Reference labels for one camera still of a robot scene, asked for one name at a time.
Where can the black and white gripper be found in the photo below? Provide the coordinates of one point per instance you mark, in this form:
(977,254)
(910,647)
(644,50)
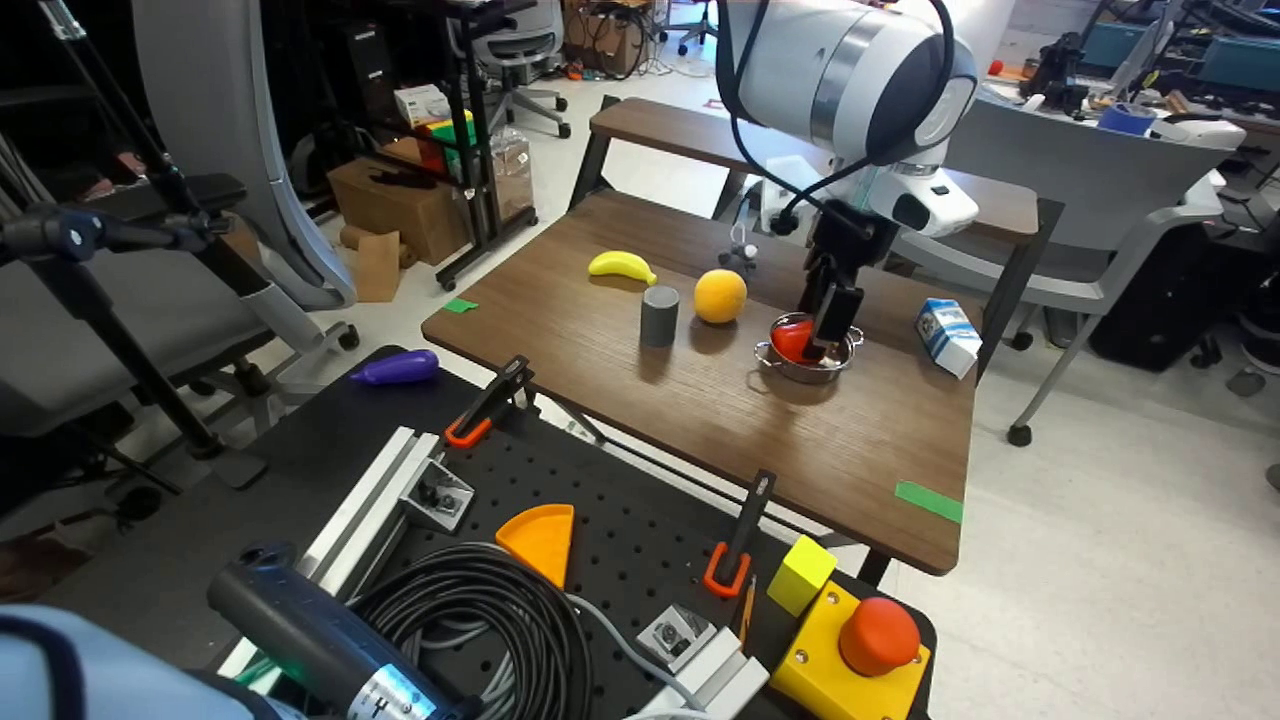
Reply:
(840,246)

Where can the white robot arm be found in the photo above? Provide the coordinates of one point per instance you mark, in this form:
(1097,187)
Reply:
(883,92)

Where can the yellow orange toy fruit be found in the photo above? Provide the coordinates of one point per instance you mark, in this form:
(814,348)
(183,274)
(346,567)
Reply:
(722,299)

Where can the white blue milk carton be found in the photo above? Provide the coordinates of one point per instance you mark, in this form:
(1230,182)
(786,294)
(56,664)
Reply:
(948,336)

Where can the grey plastic cup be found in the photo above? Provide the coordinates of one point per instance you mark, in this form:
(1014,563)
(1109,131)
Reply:
(658,318)

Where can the yellow toy banana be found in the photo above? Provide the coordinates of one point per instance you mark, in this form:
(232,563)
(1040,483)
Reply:
(621,266)

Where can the green tape marker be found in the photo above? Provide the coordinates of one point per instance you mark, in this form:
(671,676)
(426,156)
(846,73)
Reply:
(462,306)
(929,500)

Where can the grey office chair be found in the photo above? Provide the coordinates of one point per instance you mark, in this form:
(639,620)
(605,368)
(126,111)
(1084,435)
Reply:
(1064,223)

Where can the orange black clamp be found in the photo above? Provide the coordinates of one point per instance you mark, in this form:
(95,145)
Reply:
(505,389)
(731,563)

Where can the yellow box red button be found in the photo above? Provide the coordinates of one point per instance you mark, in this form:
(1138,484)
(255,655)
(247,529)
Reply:
(851,659)

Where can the orange plastic wedge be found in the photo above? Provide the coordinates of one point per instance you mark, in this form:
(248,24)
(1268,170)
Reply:
(542,538)

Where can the cardboard box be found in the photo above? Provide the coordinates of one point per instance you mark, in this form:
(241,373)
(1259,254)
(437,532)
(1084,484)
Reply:
(426,212)

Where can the purple toy eggplant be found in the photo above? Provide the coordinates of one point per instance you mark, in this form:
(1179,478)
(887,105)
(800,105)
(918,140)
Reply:
(399,368)

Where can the aluminium extrusion rail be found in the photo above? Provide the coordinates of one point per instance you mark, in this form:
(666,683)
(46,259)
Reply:
(288,610)

